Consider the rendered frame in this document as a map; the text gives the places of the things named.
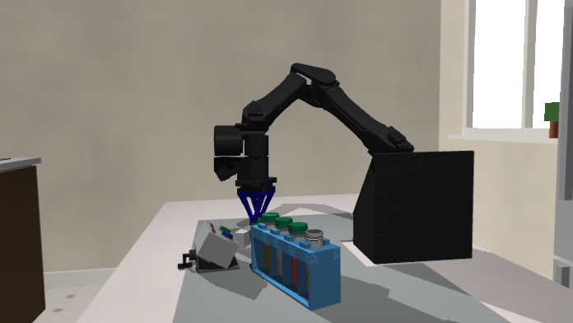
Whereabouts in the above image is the blue tube rack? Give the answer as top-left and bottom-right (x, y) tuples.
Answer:
(250, 223), (341, 311)

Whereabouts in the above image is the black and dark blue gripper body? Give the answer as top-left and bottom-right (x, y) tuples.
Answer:
(235, 156), (277, 192)

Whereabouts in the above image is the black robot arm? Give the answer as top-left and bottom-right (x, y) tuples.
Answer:
(214, 63), (415, 181)

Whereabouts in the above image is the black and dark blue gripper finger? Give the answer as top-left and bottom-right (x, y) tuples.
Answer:
(237, 191), (266, 222)
(251, 189), (276, 217)

